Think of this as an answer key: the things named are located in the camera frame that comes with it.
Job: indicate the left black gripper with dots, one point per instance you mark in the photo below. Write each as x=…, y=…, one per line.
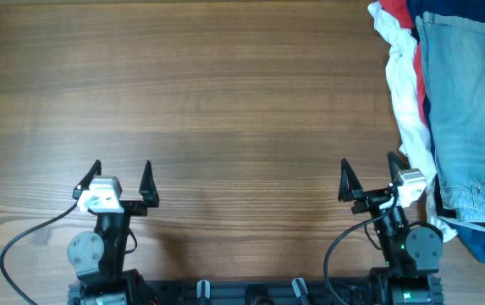
x=129, y=205

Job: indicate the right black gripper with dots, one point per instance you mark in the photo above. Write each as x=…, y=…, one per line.
x=374, y=199

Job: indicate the light blue denim shorts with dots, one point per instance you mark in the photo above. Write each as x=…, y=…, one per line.
x=466, y=118

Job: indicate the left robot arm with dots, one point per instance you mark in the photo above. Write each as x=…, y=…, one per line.
x=98, y=255

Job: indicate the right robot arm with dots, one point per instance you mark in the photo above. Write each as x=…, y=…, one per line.
x=411, y=250

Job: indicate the white shirt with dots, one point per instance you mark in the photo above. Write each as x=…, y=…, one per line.
x=400, y=76

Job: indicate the dark blue garment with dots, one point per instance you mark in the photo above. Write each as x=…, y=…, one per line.
x=479, y=245

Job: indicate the red garment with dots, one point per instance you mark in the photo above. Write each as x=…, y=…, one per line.
x=398, y=9

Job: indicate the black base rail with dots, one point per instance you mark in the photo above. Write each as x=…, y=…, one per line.
x=250, y=292

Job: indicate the right grey rail clip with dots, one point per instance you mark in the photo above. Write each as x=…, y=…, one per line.
x=301, y=291

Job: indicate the grey rail clip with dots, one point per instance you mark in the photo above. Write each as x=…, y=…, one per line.
x=301, y=291
x=203, y=292

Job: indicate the left grey rail clip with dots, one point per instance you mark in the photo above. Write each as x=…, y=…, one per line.
x=203, y=292

